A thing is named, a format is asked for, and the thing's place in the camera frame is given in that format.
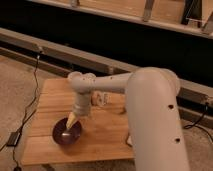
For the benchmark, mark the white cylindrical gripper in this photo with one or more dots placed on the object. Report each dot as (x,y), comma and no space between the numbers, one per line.
(81,107)

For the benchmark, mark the dark purple ceramic bowl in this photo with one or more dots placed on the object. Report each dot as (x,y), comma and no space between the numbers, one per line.
(66,136)

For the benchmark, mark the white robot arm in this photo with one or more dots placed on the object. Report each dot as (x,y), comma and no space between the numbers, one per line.
(153,116)

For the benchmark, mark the wooden table board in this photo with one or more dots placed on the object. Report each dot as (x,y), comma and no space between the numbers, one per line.
(103,136)

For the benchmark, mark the orange carrot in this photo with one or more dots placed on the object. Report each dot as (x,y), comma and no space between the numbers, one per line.
(123,110)

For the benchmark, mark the black power adapter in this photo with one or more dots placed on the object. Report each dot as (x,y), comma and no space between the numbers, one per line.
(13,139)

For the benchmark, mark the beige sponge block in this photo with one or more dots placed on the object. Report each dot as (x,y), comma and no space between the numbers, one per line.
(128,140)

